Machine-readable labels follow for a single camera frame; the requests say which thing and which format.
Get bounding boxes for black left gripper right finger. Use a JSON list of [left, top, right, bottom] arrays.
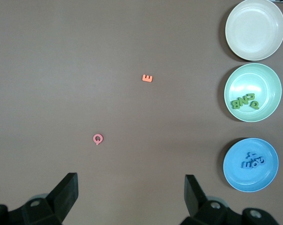
[[180, 174, 279, 225]]

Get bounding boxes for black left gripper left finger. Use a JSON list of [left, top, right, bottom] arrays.
[[0, 172, 79, 225]]

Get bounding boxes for blue foam letter E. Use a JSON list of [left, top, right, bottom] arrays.
[[240, 160, 253, 170]]

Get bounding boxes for green foam letter B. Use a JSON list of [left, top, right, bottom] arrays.
[[231, 98, 242, 110]]

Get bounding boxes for green foam letter N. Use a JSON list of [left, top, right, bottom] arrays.
[[237, 95, 249, 106]]

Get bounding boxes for blue plate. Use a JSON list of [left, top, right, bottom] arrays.
[[223, 137, 279, 192]]

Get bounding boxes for pink foam letter Q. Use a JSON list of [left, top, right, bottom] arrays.
[[93, 133, 104, 145]]

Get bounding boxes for brown table cover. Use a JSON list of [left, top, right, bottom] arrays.
[[0, 0, 283, 225]]

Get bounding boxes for green plate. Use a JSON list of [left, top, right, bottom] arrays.
[[223, 63, 283, 122]]

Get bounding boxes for beige plate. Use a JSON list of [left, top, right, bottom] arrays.
[[225, 0, 283, 62]]

